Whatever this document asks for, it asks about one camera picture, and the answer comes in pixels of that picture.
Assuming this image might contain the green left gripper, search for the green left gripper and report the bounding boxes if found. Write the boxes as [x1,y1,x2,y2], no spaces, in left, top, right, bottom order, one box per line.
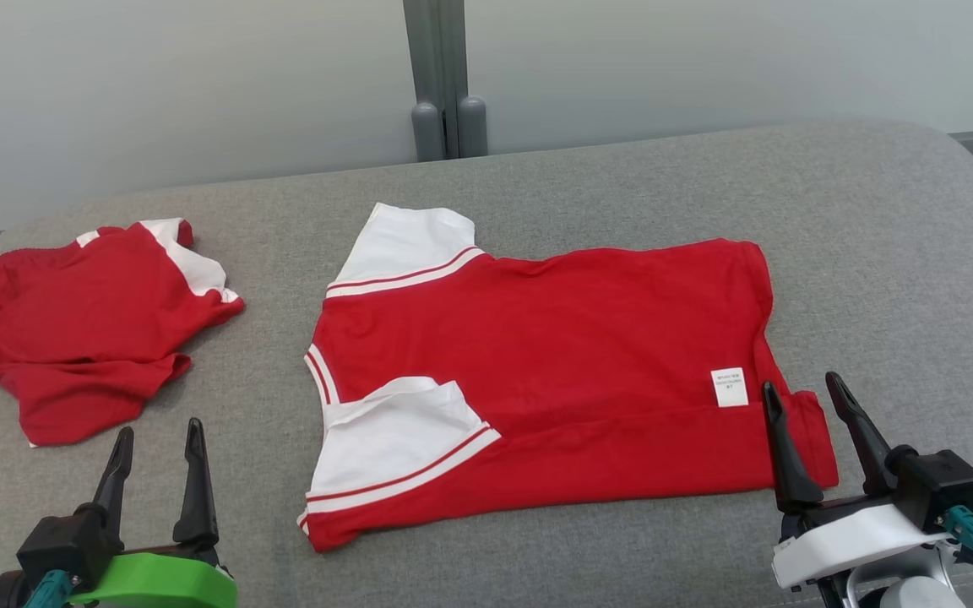
[71,418,239,608]

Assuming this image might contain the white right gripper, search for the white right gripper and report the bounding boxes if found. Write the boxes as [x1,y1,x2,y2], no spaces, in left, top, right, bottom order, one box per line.
[760,372,954,591]

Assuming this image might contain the red white shorts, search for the red white shorts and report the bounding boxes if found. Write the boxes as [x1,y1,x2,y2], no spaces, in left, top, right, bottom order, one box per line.
[0,218,246,448]

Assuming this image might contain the red white jersey shirt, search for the red white jersey shirt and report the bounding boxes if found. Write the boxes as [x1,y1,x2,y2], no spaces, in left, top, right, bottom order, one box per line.
[296,203,840,554]

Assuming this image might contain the left cable with teal plug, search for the left cable with teal plug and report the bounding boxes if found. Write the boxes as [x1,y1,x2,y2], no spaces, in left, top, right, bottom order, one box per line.
[22,569,74,608]

